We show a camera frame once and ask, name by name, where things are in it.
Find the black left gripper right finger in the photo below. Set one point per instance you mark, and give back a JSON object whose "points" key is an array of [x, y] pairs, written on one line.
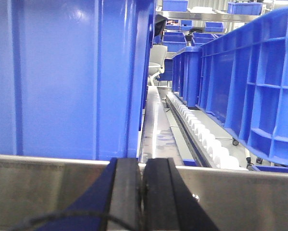
{"points": [[168, 203]]}

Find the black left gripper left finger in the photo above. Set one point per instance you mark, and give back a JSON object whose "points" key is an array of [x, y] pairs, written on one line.
{"points": [[125, 203]]}

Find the large blue plastic bin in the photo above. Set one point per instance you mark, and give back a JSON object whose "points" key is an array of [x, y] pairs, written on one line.
{"points": [[73, 75]]}

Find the white roller track strip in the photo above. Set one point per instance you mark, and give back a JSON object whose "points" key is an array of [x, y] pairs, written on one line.
{"points": [[209, 144]]}

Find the blue bin behind crate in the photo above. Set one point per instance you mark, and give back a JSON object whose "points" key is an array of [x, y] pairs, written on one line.
{"points": [[186, 74]]}

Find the grey office chair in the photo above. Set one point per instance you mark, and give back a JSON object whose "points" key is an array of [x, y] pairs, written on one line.
{"points": [[156, 61]]}

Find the ribbed blue plastic crate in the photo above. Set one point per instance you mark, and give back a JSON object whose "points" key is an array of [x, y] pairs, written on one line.
{"points": [[245, 85]]}

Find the blue bin on upper shelf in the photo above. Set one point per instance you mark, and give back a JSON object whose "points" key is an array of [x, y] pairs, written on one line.
{"points": [[175, 5]]}

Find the blue bin upper shelf right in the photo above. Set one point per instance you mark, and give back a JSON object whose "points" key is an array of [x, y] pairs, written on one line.
{"points": [[244, 7]]}

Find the steel shelf divider rail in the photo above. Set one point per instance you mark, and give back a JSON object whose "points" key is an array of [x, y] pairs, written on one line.
{"points": [[157, 139]]}

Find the stainless steel shelf front rail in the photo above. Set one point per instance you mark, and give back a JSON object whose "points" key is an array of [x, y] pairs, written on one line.
{"points": [[46, 194]]}

